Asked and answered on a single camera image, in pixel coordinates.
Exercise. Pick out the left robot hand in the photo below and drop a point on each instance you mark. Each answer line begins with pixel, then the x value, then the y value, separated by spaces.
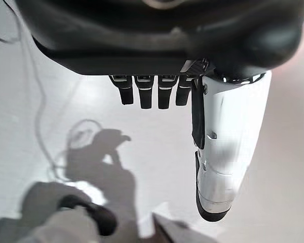
pixel 152 38

